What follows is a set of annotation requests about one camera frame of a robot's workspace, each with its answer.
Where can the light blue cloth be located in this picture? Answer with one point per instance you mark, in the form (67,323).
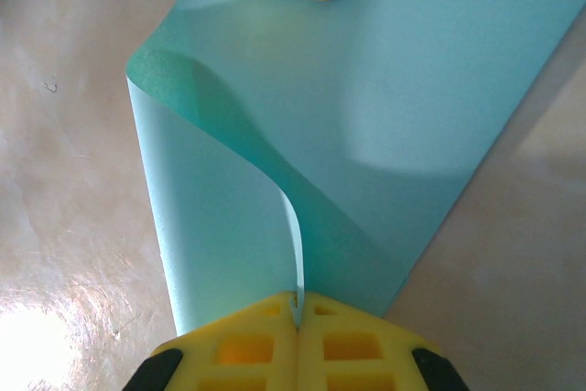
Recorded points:
(366,111)

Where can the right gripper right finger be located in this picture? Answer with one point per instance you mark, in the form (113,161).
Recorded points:
(311,354)

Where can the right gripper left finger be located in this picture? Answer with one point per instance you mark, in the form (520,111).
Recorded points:
(284,354)

